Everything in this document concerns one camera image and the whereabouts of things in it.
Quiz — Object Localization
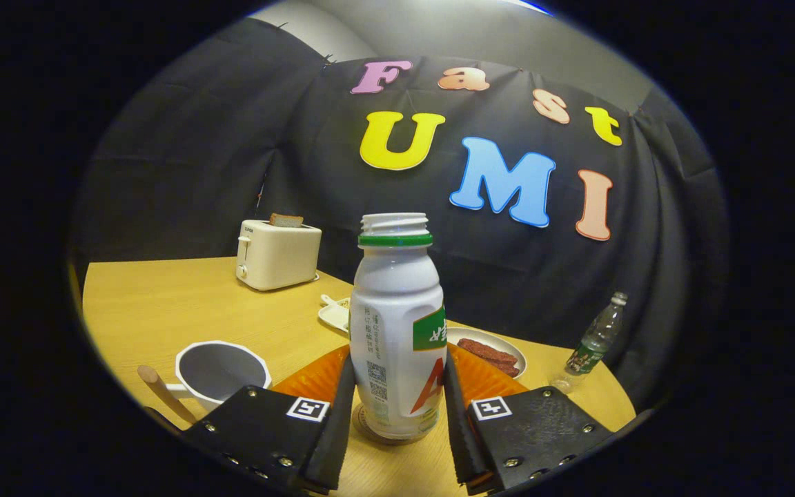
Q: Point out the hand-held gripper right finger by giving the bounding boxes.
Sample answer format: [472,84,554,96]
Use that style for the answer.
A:
[442,343,616,495]

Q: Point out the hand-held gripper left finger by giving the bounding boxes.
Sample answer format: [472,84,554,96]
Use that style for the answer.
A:
[184,344,358,495]

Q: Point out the round cork coaster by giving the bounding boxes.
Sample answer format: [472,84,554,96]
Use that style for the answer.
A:
[352,404,443,446]

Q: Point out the white juice bottle green label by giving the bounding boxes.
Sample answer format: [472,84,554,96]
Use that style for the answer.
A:
[349,213,449,441]

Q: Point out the white cup wooden handle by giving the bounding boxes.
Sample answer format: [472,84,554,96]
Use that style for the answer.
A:
[137,340,273,423]

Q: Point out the clear plastic water bottle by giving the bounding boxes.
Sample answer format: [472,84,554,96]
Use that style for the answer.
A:
[549,291,629,394]

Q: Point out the red meat slices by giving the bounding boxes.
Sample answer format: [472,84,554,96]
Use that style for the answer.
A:
[458,338,520,377]

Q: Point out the white round plate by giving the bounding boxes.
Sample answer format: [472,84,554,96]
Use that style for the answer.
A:
[446,327,528,380]

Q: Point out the white divided snack dish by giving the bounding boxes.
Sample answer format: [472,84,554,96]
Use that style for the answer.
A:
[318,295,352,335]

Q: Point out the cream toaster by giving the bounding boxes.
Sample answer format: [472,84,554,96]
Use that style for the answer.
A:
[235,220,323,291]

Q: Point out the wooden table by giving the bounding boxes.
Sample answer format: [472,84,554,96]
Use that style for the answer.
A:
[82,257,638,497]

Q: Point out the black backdrop cloth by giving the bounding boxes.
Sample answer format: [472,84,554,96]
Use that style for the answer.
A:
[73,17,729,408]

